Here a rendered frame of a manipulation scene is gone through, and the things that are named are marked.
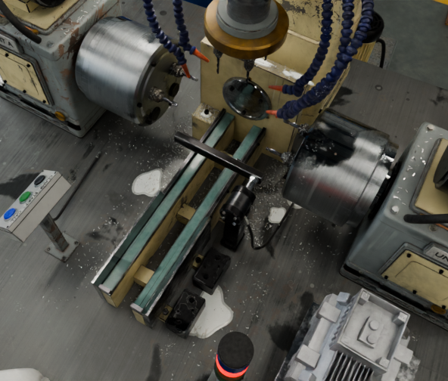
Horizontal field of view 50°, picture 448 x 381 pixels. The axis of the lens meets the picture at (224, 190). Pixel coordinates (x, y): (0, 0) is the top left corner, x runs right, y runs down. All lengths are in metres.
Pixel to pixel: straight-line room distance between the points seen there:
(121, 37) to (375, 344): 0.91
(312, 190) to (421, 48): 2.19
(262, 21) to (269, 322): 0.73
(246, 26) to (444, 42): 2.39
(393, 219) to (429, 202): 0.08
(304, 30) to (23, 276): 0.97
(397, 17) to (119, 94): 2.39
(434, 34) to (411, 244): 2.35
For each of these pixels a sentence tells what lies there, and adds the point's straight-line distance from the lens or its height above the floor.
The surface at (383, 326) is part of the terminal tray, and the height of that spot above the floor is 1.13.
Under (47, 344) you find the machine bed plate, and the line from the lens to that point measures 1.31.
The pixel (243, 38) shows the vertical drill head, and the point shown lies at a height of 1.33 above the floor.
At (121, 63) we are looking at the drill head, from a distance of 1.25.
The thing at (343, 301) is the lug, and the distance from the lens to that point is 1.02.
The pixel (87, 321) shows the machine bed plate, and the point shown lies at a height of 0.80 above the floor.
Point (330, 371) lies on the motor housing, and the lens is 0.98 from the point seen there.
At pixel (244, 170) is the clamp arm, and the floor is 1.03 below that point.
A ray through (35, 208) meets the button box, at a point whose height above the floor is 1.07.
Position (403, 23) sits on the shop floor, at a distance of 3.33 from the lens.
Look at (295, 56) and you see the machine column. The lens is 1.33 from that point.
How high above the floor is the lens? 2.03
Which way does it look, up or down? 61 degrees down
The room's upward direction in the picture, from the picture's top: 5 degrees clockwise
